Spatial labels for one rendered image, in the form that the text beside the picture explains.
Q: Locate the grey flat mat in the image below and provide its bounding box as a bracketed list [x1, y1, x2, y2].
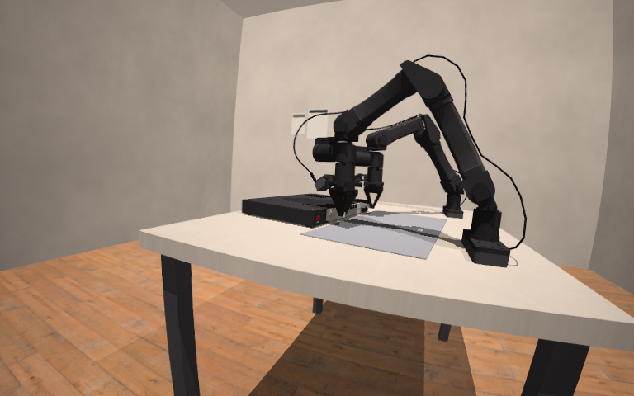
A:
[300, 210, 447, 260]

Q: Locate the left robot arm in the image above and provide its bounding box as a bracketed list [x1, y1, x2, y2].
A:
[313, 60, 510, 256]

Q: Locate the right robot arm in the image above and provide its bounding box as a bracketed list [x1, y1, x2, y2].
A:
[355, 114, 464, 215]

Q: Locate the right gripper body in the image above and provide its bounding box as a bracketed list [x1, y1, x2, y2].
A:
[355, 167, 384, 191]

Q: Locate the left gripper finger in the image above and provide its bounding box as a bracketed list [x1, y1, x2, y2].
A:
[329, 190, 352, 216]
[337, 191, 358, 215]

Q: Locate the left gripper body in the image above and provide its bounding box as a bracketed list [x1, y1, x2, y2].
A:
[316, 163, 362, 191]

